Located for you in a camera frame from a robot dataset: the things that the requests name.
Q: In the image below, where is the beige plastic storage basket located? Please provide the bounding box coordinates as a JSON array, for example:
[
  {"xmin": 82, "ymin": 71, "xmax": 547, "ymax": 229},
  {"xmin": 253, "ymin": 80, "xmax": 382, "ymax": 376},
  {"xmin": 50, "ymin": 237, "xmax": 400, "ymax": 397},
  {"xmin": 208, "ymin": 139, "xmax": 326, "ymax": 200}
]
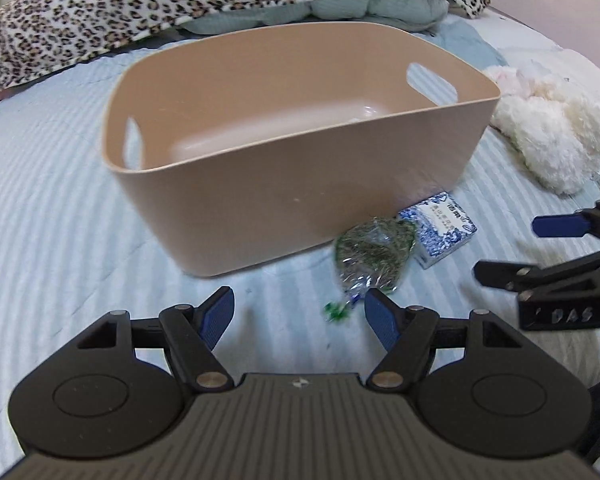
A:
[{"xmin": 99, "ymin": 21, "xmax": 502, "ymax": 279}]

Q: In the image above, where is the light green quilted pillow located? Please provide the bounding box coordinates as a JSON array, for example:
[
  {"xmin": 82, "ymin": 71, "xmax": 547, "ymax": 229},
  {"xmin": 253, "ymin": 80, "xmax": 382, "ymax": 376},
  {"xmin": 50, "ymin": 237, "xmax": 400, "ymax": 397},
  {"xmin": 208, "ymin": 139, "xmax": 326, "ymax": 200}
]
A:
[{"xmin": 180, "ymin": 0, "xmax": 451, "ymax": 37}]

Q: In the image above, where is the clear bag of green herbs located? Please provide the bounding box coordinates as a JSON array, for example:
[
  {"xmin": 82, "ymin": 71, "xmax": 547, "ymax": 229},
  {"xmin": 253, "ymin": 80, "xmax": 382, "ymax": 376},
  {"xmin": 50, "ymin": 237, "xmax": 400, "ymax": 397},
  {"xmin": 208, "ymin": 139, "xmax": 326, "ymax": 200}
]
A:
[{"xmin": 325, "ymin": 216, "xmax": 418, "ymax": 322}]

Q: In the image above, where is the leopard print blanket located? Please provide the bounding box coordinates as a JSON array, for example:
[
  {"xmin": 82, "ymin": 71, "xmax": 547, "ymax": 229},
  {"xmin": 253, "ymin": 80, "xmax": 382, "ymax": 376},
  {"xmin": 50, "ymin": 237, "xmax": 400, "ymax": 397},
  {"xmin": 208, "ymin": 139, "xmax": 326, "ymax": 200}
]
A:
[{"xmin": 0, "ymin": 0, "xmax": 494, "ymax": 92}]

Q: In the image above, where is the blue white patterned tissue pack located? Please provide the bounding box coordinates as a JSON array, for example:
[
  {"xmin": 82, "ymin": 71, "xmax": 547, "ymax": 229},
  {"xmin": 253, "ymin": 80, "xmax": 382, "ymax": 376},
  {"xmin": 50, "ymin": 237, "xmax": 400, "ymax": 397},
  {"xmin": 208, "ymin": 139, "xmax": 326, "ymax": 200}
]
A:
[{"xmin": 397, "ymin": 192, "xmax": 479, "ymax": 270}]

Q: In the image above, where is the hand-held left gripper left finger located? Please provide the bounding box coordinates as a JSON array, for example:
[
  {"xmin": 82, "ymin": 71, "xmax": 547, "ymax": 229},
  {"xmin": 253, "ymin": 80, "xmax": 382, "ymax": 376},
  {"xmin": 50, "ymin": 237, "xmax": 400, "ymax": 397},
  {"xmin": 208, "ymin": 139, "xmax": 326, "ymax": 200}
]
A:
[{"xmin": 73, "ymin": 286, "xmax": 236, "ymax": 391}]

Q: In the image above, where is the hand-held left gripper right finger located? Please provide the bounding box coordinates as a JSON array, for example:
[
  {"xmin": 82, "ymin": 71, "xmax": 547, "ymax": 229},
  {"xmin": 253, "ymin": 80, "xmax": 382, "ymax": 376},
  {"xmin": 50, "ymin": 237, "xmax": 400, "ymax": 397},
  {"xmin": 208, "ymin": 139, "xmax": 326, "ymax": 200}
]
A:
[{"xmin": 364, "ymin": 288, "xmax": 531, "ymax": 390}]

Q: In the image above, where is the white fluffy plush toy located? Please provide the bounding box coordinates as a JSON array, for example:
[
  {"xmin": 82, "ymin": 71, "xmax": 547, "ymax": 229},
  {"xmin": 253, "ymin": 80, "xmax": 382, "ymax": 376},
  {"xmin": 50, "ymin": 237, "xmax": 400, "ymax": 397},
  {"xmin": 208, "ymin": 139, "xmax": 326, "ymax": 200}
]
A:
[{"xmin": 482, "ymin": 60, "xmax": 600, "ymax": 195}]

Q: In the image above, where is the light blue striped bedsheet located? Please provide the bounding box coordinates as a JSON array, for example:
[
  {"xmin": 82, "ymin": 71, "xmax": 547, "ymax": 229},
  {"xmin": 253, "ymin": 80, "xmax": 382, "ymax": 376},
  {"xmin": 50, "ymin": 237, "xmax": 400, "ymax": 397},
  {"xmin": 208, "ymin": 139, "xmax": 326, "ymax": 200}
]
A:
[{"xmin": 0, "ymin": 6, "xmax": 600, "ymax": 469}]

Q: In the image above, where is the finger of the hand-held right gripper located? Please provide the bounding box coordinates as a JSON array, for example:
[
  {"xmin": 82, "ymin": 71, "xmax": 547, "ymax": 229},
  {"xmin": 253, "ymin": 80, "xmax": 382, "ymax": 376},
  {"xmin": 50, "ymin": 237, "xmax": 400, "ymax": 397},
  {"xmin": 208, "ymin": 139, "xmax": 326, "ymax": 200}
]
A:
[
  {"xmin": 533, "ymin": 201, "xmax": 600, "ymax": 244},
  {"xmin": 473, "ymin": 246, "xmax": 600, "ymax": 302}
]

